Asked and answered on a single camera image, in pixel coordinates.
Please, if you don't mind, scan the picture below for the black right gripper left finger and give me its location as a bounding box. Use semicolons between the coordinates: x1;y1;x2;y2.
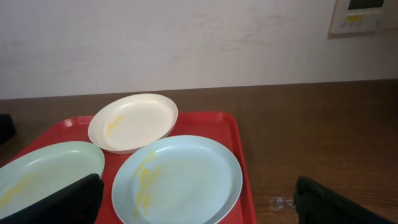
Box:
1;174;104;224

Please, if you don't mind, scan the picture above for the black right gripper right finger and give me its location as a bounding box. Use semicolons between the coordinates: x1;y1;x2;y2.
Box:
294;176;394;224

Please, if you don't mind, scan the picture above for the light green plate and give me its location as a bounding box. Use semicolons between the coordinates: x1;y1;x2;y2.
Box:
1;141;105;218

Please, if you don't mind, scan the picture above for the cream white plate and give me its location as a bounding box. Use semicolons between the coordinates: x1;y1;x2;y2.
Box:
88;93;178;154

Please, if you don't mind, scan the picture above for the light blue plate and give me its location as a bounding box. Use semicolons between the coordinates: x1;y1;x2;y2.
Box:
111;135;243;224

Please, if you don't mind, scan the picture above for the red plastic tray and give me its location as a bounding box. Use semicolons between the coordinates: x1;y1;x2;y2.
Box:
13;111;257;224

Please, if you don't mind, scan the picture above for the white wall control panel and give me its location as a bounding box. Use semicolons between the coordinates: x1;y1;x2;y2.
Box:
330;0;397;35

